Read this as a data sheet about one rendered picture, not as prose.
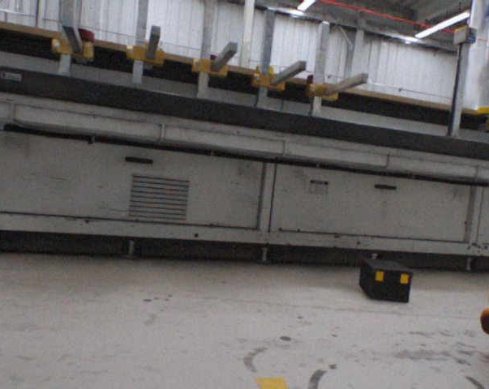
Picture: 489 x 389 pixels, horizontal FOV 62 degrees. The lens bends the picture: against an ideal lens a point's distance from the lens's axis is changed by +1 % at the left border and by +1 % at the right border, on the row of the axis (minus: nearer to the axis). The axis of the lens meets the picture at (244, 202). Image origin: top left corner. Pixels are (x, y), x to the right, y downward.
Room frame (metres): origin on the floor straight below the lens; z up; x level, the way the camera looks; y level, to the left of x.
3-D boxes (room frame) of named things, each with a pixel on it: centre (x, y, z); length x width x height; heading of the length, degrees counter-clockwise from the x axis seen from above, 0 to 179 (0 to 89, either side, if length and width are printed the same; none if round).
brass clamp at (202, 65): (1.64, 0.19, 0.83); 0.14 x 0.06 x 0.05; 107
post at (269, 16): (1.70, -0.03, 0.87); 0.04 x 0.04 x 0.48; 17
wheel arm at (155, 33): (1.49, 0.39, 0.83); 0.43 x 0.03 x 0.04; 17
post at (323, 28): (1.78, -0.27, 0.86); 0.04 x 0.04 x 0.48; 17
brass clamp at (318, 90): (1.78, -0.29, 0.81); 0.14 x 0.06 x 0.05; 107
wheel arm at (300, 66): (1.63, -0.09, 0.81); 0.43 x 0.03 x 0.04; 17
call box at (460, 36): (1.99, -0.97, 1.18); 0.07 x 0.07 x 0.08; 17
